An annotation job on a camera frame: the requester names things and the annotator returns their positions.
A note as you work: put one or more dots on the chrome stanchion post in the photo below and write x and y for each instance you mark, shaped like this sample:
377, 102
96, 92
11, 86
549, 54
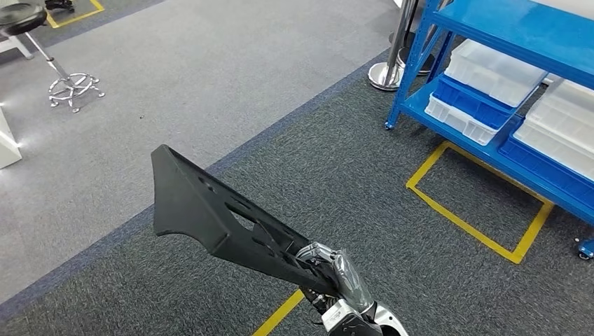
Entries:
424, 62
394, 46

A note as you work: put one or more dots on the white cabinet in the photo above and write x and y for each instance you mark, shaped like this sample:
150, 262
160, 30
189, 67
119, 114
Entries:
9, 143

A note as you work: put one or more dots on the black plastic plate part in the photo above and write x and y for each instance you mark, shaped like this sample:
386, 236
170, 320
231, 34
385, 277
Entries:
190, 199

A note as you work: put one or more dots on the blue plastic bin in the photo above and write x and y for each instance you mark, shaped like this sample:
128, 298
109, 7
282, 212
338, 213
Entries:
543, 174
468, 104

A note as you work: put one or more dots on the black stool with chrome base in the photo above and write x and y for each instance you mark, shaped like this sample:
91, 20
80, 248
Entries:
18, 16

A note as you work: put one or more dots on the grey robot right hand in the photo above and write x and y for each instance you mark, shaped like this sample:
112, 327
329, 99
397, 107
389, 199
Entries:
350, 280

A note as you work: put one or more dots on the black chair base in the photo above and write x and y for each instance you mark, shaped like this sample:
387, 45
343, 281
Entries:
60, 5

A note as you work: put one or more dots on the blue metal shelf rack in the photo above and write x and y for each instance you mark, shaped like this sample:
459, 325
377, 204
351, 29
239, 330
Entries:
510, 28

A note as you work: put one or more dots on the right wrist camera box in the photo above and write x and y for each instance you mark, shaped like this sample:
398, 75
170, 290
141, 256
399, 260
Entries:
341, 317

